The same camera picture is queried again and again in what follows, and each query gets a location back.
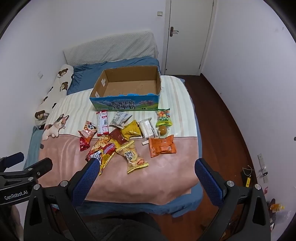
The yellow red noodle bag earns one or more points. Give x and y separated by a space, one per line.
103 150

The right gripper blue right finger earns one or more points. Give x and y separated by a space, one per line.
212 182

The yellow crinkled snack bag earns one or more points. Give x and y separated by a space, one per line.
131 130

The bear print long pillow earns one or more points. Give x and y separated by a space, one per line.
57 91

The blue pillow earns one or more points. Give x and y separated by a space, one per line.
85 76

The wall power strip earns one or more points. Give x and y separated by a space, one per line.
263 170

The grey white snack packet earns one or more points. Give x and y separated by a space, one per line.
120 119

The colourful candy bag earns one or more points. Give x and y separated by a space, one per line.
163 117

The red white snack bar pack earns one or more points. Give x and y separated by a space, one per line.
102 123

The wall socket left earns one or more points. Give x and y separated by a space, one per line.
40 75

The small red snack packet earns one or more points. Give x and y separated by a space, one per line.
84 143

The cardboard milk box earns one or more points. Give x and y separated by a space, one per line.
132 88

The orange cartoon chips bag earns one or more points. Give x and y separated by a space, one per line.
88 131

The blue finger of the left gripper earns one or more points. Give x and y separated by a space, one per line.
40 168
12 160

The grey padded headboard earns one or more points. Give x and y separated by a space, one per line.
113 48

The white wafer snack pack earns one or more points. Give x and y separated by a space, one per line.
147 128

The white door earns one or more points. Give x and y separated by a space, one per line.
184 52

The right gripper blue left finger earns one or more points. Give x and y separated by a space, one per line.
83 181

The yellow biscuit bag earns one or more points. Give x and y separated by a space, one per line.
134 160

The door handle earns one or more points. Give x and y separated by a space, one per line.
173 31

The orange snack bag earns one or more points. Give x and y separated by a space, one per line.
159 146

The striped cream pink blanket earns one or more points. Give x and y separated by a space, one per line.
139 173

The dark red snack packet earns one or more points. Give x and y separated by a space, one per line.
117 135

